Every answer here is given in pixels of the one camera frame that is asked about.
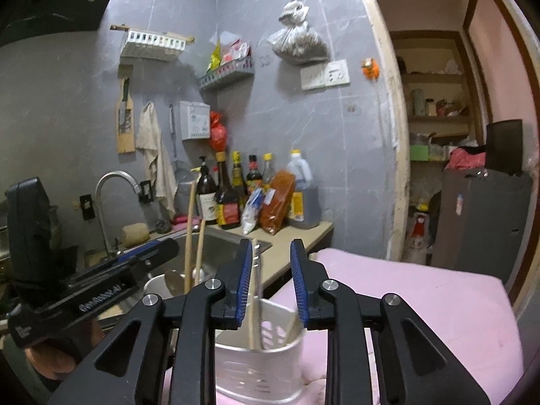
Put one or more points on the person's left hand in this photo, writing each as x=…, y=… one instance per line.
x=50, y=358

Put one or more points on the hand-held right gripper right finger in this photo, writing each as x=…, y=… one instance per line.
x=299, y=287

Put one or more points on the yellow sponge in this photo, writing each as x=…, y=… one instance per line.
x=136, y=233

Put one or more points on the large plastic oil jug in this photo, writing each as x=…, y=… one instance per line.
x=308, y=202

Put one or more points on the white wall socket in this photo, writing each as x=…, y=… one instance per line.
x=325, y=76

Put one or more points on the wooden shelf unit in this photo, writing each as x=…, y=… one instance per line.
x=438, y=78

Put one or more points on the clear bottle yellow cap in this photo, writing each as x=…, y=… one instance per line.
x=268, y=171

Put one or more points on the black box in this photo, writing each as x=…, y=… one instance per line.
x=504, y=147

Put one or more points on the steel sink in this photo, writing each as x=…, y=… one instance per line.
x=223, y=249

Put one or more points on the yellow packet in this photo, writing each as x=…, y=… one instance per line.
x=214, y=57

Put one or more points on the white wall box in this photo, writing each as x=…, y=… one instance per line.
x=195, y=120

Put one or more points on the black range hood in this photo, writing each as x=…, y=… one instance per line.
x=46, y=4

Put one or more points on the red plastic bag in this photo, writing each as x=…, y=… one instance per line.
x=218, y=133

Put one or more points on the black wall outlet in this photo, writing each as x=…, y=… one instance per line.
x=87, y=207

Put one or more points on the pale green jar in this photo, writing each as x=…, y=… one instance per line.
x=417, y=102

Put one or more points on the beige hanging towel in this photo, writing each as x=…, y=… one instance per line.
x=152, y=147

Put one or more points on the kitchen knife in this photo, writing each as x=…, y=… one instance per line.
x=125, y=109

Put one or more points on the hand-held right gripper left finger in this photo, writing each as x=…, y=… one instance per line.
x=244, y=287

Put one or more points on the red chili powder bag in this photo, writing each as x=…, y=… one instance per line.
x=276, y=206

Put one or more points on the pink floral table cloth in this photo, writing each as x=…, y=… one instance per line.
x=400, y=303

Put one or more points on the white and blue bag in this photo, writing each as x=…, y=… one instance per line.
x=252, y=213

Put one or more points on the clear hanging plastic bag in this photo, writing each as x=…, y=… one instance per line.
x=299, y=42

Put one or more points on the wooden stick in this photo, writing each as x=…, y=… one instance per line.
x=120, y=28

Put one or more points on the metal faucet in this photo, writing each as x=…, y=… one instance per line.
x=112, y=176

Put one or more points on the wooden chopstick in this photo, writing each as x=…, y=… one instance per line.
x=254, y=303

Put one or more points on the white and red sack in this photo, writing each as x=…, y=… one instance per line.
x=419, y=236

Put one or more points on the brown bottle red label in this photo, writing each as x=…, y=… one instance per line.
x=228, y=211

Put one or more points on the dark bottle red cap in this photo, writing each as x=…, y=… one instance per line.
x=253, y=175

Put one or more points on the white wall rack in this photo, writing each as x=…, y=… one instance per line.
x=154, y=46

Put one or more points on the red cloth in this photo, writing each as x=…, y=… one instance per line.
x=466, y=158

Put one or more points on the pink dish cloth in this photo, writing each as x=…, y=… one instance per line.
x=185, y=220

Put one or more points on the grey wall shelf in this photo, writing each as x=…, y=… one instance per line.
x=228, y=78

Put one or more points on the wooden cutting board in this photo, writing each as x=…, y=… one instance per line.
x=126, y=143

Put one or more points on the white slotted utensil holder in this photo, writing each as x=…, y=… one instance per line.
x=261, y=367

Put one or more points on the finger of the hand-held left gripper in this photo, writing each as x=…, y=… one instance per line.
x=135, y=251
x=162, y=251

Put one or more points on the red food package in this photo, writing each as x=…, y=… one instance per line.
x=451, y=109

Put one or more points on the orange wall hook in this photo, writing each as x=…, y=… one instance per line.
x=370, y=68

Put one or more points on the red packet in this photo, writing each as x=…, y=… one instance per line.
x=235, y=52

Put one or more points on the wooden door frame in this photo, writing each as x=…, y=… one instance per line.
x=392, y=135

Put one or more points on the green box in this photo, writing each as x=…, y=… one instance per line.
x=419, y=152

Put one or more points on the dark bottle yellow cap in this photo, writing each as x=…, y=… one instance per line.
x=238, y=177

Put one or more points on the grey cabinet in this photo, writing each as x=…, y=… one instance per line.
x=481, y=228

